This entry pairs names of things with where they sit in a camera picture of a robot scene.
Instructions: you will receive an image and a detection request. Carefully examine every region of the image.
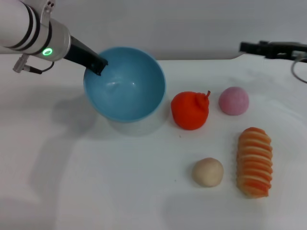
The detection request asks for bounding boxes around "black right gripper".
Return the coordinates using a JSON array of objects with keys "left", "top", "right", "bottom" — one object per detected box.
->
[{"left": 239, "top": 40, "right": 307, "bottom": 60}]

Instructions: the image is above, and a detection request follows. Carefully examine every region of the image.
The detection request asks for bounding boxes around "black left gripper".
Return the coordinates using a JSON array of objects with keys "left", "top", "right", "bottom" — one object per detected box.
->
[{"left": 63, "top": 35, "right": 109, "bottom": 77}]

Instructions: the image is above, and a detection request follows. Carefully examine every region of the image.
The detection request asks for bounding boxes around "blue bowl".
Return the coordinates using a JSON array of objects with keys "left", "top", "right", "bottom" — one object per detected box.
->
[{"left": 83, "top": 46, "right": 167, "bottom": 124}]

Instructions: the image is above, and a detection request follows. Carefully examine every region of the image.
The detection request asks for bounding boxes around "orange toy fruit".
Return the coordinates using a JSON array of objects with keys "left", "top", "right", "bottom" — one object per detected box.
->
[{"left": 170, "top": 90, "right": 212, "bottom": 131}]

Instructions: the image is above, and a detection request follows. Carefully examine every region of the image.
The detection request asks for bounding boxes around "pink round bun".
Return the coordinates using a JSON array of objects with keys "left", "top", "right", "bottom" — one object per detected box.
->
[{"left": 218, "top": 86, "right": 250, "bottom": 116}]

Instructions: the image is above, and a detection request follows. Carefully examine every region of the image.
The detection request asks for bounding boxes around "orange striped bread loaf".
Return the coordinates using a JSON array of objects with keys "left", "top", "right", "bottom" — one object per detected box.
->
[{"left": 236, "top": 126, "right": 274, "bottom": 199}]

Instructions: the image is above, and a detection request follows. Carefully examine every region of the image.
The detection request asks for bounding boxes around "beige round bun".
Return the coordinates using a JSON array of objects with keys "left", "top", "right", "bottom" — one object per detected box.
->
[{"left": 191, "top": 157, "right": 224, "bottom": 188}]

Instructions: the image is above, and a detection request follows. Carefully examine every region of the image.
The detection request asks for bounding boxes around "grey right arm cable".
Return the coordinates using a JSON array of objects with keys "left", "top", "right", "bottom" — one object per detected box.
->
[{"left": 291, "top": 54, "right": 307, "bottom": 84}]

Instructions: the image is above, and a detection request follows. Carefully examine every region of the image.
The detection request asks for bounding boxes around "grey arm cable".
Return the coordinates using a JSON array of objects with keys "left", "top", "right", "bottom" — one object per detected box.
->
[
  {"left": 13, "top": 54, "right": 55, "bottom": 75},
  {"left": 291, "top": 54, "right": 307, "bottom": 84}
]

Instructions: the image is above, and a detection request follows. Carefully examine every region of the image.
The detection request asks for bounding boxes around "grey left arm cable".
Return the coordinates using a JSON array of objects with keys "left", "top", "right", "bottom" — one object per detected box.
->
[{"left": 13, "top": 54, "right": 55, "bottom": 75}]

